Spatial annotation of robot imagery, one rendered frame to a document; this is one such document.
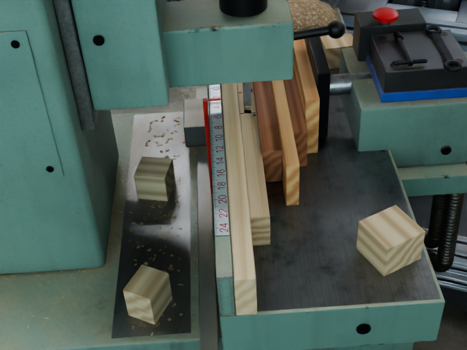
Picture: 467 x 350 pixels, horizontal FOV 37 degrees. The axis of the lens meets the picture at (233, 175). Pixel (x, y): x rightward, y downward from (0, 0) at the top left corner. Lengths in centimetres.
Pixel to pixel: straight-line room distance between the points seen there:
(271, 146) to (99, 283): 26
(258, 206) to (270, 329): 12
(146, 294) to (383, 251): 25
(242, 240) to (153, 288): 15
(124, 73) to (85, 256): 23
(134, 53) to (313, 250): 26
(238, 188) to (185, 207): 22
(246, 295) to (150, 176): 32
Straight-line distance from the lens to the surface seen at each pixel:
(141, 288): 77
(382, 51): 83
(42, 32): 67
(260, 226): 70
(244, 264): 63
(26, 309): 84
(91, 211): 79
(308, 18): 106
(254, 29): 74
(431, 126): 84
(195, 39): 74
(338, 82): 85
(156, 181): 91
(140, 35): 70
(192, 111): 100
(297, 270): 69
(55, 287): 85
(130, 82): 73
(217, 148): 75
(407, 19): 89
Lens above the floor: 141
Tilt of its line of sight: 40 degrees down
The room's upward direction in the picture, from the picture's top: 3 degrees counter-clockwise
